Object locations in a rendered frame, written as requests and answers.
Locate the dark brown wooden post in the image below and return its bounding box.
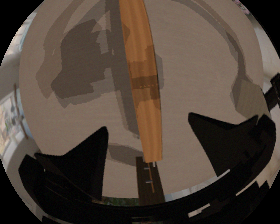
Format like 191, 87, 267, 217
136, 156, 165, 206

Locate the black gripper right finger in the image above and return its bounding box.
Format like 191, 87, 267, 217
188, 112, 258, 177

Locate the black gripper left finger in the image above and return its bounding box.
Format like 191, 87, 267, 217
34, 125, 109, 201

